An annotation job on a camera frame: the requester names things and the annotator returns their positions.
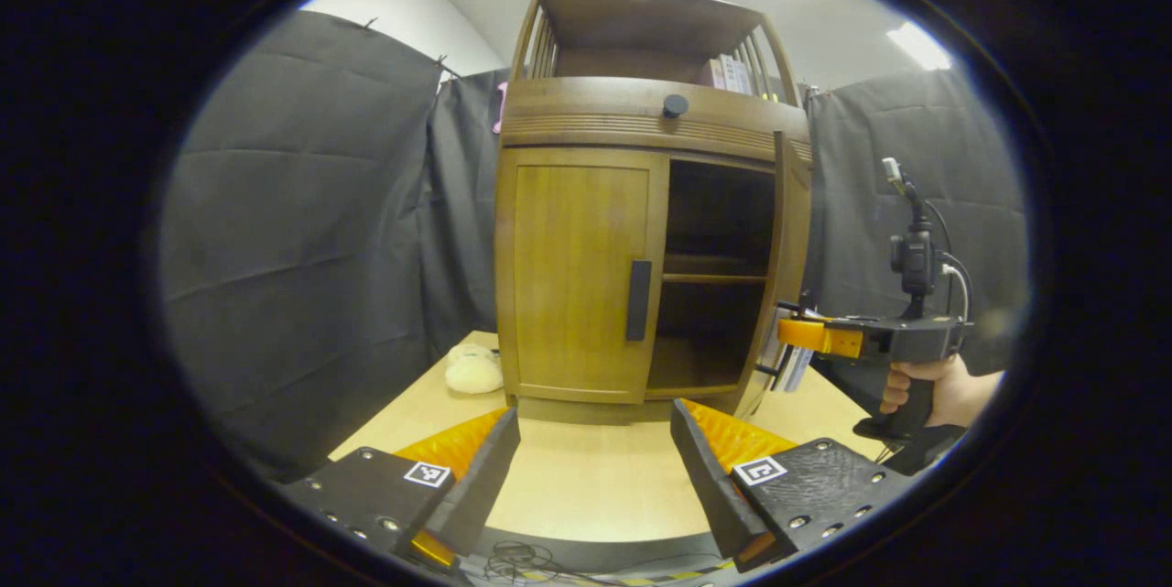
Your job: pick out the pale purple book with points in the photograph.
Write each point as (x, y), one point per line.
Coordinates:
(710, 74)

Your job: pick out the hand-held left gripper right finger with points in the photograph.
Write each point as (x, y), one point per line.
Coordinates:
(705, 486)

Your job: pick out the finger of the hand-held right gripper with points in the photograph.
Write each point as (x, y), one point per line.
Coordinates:
(815, 335)

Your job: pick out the wooden shoe cabinet door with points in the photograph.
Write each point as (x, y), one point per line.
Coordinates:
(577, 276)
(789, 239)

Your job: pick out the ceiling light panel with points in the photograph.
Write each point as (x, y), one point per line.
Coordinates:
(918, 45)

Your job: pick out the light grey book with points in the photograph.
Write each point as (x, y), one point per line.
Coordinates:
(744, 77)

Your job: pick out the white book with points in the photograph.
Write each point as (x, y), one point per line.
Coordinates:
(730, 72)

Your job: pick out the wooden inner cabinet shelf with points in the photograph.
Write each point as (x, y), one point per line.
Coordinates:
(714, 277)

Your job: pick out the black round drawer knob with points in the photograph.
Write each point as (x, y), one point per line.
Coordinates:
(675, 105)

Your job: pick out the wooden double-door shoe cabinet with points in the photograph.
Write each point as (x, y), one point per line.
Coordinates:
(641, 19)

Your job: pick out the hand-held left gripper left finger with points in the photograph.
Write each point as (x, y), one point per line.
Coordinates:
(485, 486)

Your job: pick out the wooden cabinet drawer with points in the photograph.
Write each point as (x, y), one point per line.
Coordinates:
(586, 106)

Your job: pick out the cream plush toy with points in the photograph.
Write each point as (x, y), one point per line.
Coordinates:
(473, 372)

